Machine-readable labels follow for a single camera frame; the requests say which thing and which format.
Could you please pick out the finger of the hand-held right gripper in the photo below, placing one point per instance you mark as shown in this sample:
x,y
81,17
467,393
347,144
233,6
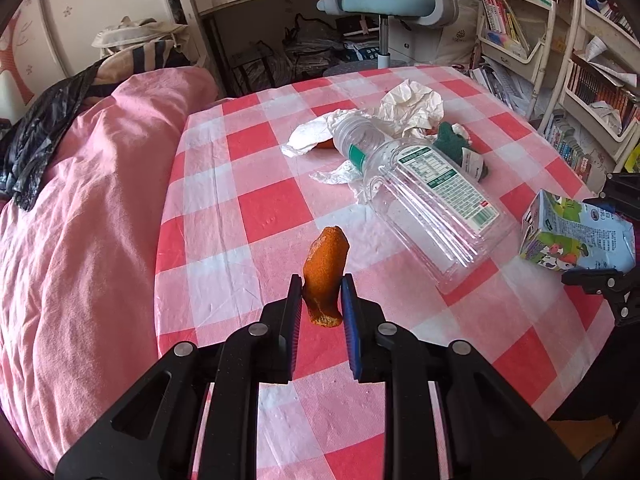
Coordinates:
x,y
600,280
622,187

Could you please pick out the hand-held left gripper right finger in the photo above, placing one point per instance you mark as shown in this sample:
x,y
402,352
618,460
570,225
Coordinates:
x,y
350,340

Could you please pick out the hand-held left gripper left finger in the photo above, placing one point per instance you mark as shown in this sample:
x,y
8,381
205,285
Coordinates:
x,y
295,340

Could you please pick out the blue green drink carton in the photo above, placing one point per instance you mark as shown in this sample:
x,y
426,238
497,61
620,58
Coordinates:
x,y
570,235

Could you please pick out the orange peel strip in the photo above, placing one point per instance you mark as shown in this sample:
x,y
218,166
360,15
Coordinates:
x,y
325,270

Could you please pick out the clear plastic bottle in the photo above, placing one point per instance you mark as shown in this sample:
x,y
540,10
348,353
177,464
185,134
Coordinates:
x,y
425,200

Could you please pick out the white tissue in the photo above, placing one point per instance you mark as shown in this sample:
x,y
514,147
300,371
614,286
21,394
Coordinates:
x,y
310,132
340,177

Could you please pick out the green cloth with tag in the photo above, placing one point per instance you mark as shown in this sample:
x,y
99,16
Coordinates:
x,y
450,145

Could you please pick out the large cream paper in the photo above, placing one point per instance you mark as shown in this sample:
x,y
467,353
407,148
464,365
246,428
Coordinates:
x,y
410,105

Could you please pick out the stack of colourful books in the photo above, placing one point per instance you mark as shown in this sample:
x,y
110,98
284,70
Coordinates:
x,y
570,145

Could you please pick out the white bookshelf rack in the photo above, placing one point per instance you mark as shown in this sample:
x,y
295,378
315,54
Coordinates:
x,y
535,55

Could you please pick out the pile of papers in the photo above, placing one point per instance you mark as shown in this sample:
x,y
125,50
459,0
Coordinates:
x,y
500,85

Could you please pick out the row of upright books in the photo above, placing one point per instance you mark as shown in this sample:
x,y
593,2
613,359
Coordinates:
x,y
505,15

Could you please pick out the white tote bag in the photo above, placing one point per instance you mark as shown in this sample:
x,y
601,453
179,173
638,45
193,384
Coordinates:
x,y
457,35

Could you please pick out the pink duvet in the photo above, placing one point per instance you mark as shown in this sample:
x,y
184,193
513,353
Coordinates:
x,y
75,260

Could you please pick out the clear plaid storage bag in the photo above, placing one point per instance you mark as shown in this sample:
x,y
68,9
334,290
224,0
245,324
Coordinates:
x,y
257,67

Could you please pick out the pile of dark bags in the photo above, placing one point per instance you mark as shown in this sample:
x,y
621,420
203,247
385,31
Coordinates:
x,y
315,45

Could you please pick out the grey blue office chair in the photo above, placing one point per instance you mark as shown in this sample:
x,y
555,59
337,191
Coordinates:
x,y
380,2

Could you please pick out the striped beige pillow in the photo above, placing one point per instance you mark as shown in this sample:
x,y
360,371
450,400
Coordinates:
x,y
135,60

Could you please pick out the black plastic bag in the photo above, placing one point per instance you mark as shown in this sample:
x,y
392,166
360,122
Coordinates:
x,y
40,125

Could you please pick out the beige canvas bag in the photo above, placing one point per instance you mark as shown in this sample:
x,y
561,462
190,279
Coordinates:
x,y
135,32

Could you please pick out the white wardrobe with tree decal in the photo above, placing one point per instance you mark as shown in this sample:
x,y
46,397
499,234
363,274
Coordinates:
x,y
100,0

